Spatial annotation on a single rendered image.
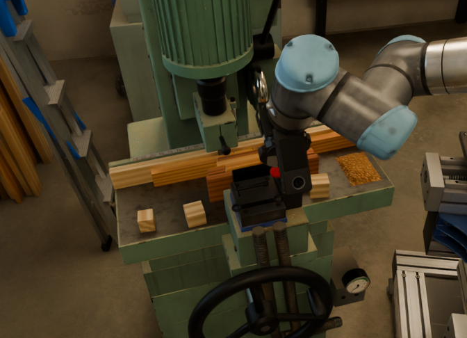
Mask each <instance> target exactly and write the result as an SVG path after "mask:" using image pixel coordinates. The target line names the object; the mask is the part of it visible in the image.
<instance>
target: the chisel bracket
mask: <svg viewBox="0 0 467 338"><path fill-rule="evenodd" d="M192 97H193V101H194V107H195V115H196V118H197V123H198V125H199V130H200V133H201V135H202V140H203V142H204V147H205V149H206V152H207V153H209V152H215V151H219V150H221V149H222V145H221V143H220V139H219V137H220V136H223V137H224V140H225V142H226V144H227V146H229V147H230V148H233V147H237V146H238V132H237V127H236V126H237V125H238V124H237V121H236V119H235V117H234V115H233V112H232V110H231V107H230V105H229V102H228V100H227V97H226V103H227V109H226V111H225V112H224V113H222V114H220V115H207V114H205V113H204V112H203V110H202V101H201V97H200V96H199V94H198V92H193V93H192Z"/></svg>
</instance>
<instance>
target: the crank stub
mask: <svg viewBox="0 0 467 338"><path fill-rule="evenodd" d="M306 294H307V297H308V301H309V305H310V308H311V311H312V313H313V316H314V317H316V318H317V319H323V318H324V317H325V314H326V309H325V306H324V304H323V302H322V301H321V299H320V297H319V295H318V294H317V292H316V291H315V289H314V288H313V287H311V288H308V289H307V290H306Z"/></svg>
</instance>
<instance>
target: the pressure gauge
mask: <svg viewBox="0 0 467 338"><path fill-rule="evenodd" d="M342 283H343V285H344V287H345V290H346V292H348V293H350V294H356V293H360V292H362V291H364V290H366V289H367V288H368V287H369V286H370V278H369V277H368V275H367V273H366V272H365V270H363V269H362V268H354V269H352V270H350V271H348V272H347V273H345V274H344V276H343V277H342ZM358 284H359V287H357V285H358ZM355 288H356V289H355Z"/></svg>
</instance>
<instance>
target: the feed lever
mask: <svg viewBox="0 0 467 338"><path fill-rule="evenodd" d="M280 1H281V0H273V1H272V5H271V7H270V11H269V13H268V17H267V20H266V23H265V26H264V29H263V32H262V33H260V34H256V35H253V45H254V55H253V57H252V60H251V61H253V62H257V61H264V60H269V59H273V57H274V56H275V46H274V42H273V39H272V36H271V34H270V29H271V26H272V23H273V21H274V18H275V15H276V13H277V9H278V7H279V4H280Z"/></svg>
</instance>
